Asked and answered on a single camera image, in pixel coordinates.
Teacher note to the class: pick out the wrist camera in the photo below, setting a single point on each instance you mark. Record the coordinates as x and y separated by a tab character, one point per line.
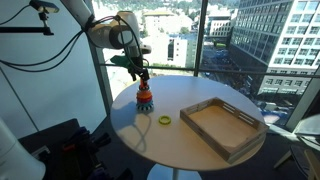
146	49

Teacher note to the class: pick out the grey window pillar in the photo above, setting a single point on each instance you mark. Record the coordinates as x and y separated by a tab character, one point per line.
100	86

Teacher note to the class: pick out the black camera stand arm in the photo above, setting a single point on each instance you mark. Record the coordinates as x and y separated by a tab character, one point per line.
26	29

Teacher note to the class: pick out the black platform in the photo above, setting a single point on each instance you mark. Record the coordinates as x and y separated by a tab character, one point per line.
50	133

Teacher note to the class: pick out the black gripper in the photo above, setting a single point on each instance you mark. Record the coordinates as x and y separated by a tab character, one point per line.
136	63

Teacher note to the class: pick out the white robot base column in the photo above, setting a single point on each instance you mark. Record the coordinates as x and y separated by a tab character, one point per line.
16	156

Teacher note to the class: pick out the orange post striped base stacker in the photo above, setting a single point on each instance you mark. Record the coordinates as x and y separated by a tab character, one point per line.
144	107

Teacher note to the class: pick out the horizontal window rail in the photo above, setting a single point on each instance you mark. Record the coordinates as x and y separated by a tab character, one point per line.
233	71

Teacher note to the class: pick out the pile of clamps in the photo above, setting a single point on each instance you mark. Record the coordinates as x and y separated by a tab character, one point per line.
83	153

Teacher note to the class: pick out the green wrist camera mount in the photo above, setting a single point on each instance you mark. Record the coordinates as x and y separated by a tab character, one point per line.
119	60

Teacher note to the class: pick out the dark window mullion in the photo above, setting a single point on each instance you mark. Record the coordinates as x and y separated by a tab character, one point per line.
201	33

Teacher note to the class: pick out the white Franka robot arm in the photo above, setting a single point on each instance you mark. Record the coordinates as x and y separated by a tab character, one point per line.
106	31

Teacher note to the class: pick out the wooden tray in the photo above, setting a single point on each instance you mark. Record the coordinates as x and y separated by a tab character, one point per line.
223	128

